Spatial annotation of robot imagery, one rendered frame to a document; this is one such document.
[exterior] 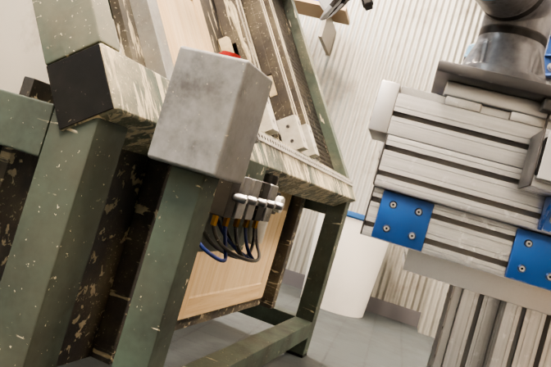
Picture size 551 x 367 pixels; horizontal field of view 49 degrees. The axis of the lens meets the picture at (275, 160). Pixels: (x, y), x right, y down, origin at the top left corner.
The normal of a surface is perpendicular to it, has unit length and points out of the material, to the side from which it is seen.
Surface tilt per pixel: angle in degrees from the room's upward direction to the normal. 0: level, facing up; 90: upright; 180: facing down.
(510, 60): 72
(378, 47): 90
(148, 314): 90
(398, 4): 90
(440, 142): 90
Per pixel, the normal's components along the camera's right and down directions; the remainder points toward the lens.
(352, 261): 0.06, 0.04
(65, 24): -0.30, -0.13
